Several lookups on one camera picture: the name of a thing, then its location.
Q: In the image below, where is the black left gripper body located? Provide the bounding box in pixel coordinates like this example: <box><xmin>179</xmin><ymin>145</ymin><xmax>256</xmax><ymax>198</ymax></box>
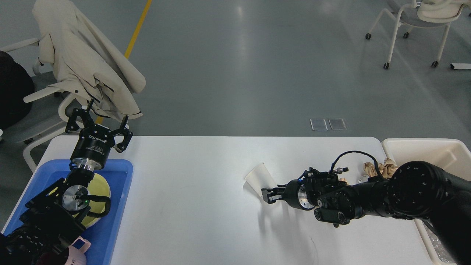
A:
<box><xmin>70</xmin><ymin>124</ymin><xmax>116</xmax><ymax>170</ymax></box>

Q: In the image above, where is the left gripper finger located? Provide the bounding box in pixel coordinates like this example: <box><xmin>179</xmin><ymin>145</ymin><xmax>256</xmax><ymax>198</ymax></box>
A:
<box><xmin>65</xmin><ymin>99</ymin><xmax>95</xmax><ymax>135</ymax></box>
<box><xmin>109</xmin><ymin>115</ymin><xmax>133</xmax><ymax>153</ymax></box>

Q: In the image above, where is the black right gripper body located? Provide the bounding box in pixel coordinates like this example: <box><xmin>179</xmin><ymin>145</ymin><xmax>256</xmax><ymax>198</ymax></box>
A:
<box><xmin>284</xmin><ymin>180</ymin><xmax>315</xmax><ymax>211</ymax></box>

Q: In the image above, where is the white paper cup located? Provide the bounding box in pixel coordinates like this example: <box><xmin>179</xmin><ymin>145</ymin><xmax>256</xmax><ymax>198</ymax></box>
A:
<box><xmin>244</xmin><ymin>163</ymin><xmax>277</xmax><ymax>198</ymax></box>

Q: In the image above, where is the yellow plastic plate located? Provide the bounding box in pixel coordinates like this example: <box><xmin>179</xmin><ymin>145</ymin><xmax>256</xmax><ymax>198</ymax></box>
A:
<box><xmin>88</xmin><ymin>173</ymin><xmax>111</xmax><ymax>213</ymax></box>

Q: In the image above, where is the pink mug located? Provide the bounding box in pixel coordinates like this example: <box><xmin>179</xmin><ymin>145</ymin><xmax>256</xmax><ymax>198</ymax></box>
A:
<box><xmin>35</xmin><ymin>237</ymin><xmax>91</xmax><ymax>265</ymax></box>

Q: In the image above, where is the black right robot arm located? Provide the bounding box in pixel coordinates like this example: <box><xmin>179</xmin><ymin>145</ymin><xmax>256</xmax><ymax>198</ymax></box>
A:
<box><xmin>259</xmin><ymin>159</ymin><xmax>471</xmax><ymax>265</ymax></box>

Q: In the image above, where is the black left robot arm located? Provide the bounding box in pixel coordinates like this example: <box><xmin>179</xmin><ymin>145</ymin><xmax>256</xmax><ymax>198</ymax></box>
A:
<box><xmin>1</xmin><ymin>100</ymin><xmax>133</xmax><ymax>265</ymax></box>

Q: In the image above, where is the white office chair left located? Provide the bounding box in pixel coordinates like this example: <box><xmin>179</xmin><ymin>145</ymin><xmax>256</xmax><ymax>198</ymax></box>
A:
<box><xmin>2</xmin><ymin>59</ymin><xmax>82</xmax><ymax>172</ymax></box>

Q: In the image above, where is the beige coat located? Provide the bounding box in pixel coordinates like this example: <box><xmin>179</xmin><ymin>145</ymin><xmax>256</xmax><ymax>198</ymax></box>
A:
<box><xmin>32</xmin><ymin>0</ymin><xmax>146</xmax><ymax>120</ymax></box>

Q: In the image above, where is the red snack wrapper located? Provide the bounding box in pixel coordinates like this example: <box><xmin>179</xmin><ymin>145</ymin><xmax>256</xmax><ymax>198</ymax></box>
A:
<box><xmin>358</xmin><ymin>175</ymin><xmax>369</xmax><ymax>183</ymax></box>

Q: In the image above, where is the person in dark clothes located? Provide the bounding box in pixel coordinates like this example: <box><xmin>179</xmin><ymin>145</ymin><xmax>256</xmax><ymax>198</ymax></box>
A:
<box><xmin>0</xmin><ymin>51</ymin><xmax>34</xmax><ymax>130</ymax></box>

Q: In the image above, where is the pale green plate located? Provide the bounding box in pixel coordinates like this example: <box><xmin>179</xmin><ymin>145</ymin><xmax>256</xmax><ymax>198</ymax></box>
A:
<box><xmin>81</xmin><ymin>216</ymin><xmax>101</xmax><ymax>229</ymax></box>

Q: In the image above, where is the crumpled brown paper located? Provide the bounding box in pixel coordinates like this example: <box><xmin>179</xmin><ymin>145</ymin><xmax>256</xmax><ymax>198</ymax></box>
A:
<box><xmin>364</xmin><ymin>158</ymin><xmax>399</xmax><ymax>179</ymax></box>

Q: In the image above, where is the blue plastic tray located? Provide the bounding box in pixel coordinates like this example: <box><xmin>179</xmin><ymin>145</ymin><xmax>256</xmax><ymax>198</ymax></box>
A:
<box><xmin>2</xmin><ymin>159</ymin><xmax>133</xmax><ymax>265</ymax></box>

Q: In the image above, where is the white waste bin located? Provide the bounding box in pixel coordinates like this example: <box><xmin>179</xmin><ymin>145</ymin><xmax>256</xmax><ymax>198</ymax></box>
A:
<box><xmin>382</xmin><ymin>138</ymin><xmax>471</xmax><ymax>263</ymax></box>

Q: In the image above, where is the white chair background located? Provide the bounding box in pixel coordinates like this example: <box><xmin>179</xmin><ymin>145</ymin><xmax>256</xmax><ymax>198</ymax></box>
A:
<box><xmin>365</xmin><ymin>0</ymin><xmax>470</xmax><ymax>70</ymax></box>

